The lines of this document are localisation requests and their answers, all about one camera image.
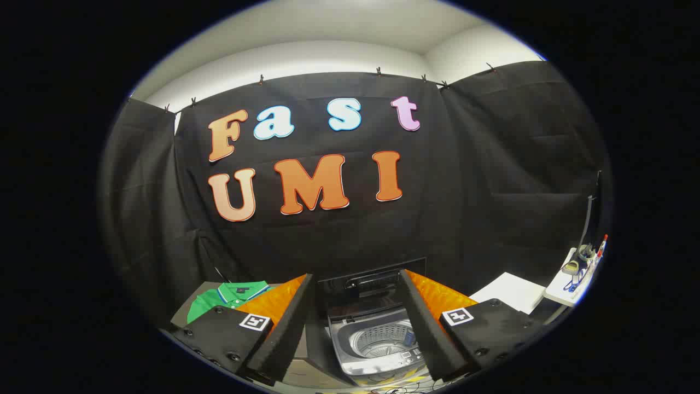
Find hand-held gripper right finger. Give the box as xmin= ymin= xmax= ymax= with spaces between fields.
xmin=398 ymin=268 xmax=547 ymax=383

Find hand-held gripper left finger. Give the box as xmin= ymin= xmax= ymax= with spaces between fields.
xmin=167 ymin=274 xmax=315 ymax=383

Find grey washing machine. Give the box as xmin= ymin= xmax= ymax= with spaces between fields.
xmin=305 ymin=304 xmax=434 ymax=387

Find green polo shirt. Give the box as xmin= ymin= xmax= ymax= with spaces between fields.
xmin=187 ymin=280 xmax=272 ymax=325

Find grey side table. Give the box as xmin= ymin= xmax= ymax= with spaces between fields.
xmin=171 ymin=281 xmax=285 ymax=329

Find black backdrop cloth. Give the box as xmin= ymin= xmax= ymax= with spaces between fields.
xmin=98 ymin=60 xmax=613 ymax=329

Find row of black clips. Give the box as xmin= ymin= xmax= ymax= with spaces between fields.
xmin=126 ymin=62 xmax=498 ymax=114

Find black cables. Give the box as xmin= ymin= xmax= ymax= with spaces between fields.
xmin=355 ymin=382 xmax=438 ymax=394

